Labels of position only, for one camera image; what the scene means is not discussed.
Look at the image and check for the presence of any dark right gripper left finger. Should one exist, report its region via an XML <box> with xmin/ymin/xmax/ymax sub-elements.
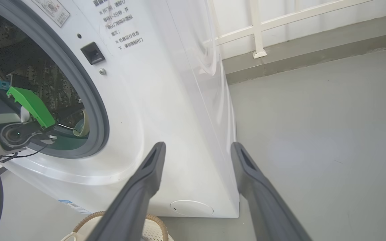
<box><xmin>86</xmin><ymin>142</ymin><xmax>167</xmax><ymax>241</ymax></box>

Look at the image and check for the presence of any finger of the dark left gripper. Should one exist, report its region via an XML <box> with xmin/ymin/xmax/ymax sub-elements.
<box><xmin>55</xmin><ymin>105</ymin><xmax>85</xmax><ymax>123</ymax></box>

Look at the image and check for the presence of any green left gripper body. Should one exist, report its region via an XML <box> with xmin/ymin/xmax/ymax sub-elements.
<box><xmin>6</xmin><ymin>86</ymin><xmax>56</xmax><ymax>129</ymax></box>

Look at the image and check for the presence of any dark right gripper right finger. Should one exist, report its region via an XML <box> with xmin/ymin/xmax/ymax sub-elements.
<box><xmin>231</xmin><ymin>142</ymin><xmax>312</xmax><ymax>241</ymax></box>

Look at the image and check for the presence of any cream cartoon print garment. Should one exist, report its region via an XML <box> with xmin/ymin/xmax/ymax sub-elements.
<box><xmin>73</xmin><ymin>109</ymin><xmax>89</xmax><ymax>138</ymax></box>

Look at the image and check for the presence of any washing machine drum opening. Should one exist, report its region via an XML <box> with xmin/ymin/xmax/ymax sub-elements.
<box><xmin>0</xmin><ymin>5</ymin><xmax>89</xmax><ymax>138</ymax></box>

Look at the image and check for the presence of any black door latch socket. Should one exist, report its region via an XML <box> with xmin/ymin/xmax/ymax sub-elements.
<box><xmin>80</xmin><ymin>42</ymin><xmax>106</xmax><ymax>65</ymax></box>

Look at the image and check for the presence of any white washing machine body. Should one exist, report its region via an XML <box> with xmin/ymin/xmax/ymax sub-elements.
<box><xmin>0</xmin><ymin>0</ymin><xmax>240</xmax><ymax>218</ymax></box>

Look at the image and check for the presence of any cream perforated laundry basket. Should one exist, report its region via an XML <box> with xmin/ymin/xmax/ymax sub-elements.
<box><xmin>61</xmin><ymin>211</ymin><xmax>175</xmax><ymax>241</ymax></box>

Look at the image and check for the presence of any round white filter cover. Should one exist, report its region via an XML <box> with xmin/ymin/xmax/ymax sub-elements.
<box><xmin>170</xmin><ymin>200</ymin><xmax>214</xmax><ymax>216</ymax></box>

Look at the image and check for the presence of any blue energy label sticker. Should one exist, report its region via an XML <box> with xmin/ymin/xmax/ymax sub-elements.
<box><xmin>58</xmin><ymin>200</ymin><xmax>93</xmax><ymax>215</ymax></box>

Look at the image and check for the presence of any grey warning sticker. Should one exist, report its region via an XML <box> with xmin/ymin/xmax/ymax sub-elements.
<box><xmin>32</xmin><ymin>0</ymin><xmax>70</xmax><ymax>27</ymax></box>

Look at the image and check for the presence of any white metal railing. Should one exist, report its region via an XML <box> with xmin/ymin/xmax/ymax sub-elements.
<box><xmin>210</xmin><ymin>0</ymin><xmax>374</xmax><ymax>59</ymax></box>

